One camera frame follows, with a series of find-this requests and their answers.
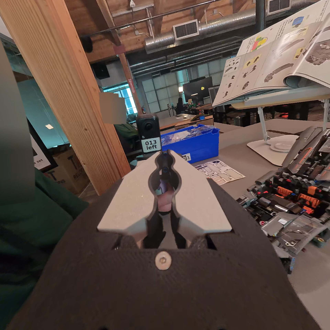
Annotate red steel column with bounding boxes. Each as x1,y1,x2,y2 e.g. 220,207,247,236
113,46,143,114

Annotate white book stand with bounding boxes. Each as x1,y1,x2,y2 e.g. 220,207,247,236
231,85,330,167

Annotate white vent grille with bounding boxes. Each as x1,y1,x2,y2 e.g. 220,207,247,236
172,19,199,40

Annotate silver air duct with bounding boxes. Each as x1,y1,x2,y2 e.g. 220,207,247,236
144,8,258,54

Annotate grey lego car model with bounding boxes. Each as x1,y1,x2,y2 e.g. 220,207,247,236
236,126,330,258

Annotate brown cardboard box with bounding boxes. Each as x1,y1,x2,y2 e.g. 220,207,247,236
42,148,91,195

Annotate open lego instruction booklet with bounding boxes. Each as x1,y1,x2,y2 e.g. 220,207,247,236
212,0,330,107

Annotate black monitor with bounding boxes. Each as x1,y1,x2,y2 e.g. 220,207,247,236
183,76,213,103

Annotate white sticker sheet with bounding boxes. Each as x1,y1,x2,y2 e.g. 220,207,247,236
194,160,246,185

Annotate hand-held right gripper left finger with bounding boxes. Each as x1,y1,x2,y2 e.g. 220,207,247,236
97,150,168,244

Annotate person's left hand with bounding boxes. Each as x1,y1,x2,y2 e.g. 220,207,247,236
158,192,173,213

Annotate clear plastic bags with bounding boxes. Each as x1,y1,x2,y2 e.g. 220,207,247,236
165,126,214,143

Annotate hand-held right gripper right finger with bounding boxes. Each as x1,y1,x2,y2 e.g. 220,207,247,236
165,150,233,244

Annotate large wooden post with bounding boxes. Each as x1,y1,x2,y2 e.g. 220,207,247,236
0,0,131,196

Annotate background wooden table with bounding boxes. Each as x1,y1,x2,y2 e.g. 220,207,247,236
165,115,214,129

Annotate black framed sign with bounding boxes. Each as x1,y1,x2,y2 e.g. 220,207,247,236
27,119,58,171

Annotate black ceiling speaker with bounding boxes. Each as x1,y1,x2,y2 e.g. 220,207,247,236
80,36,93,53

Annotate blue plastic bin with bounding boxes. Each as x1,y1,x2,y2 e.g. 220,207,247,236
160,124,220,164

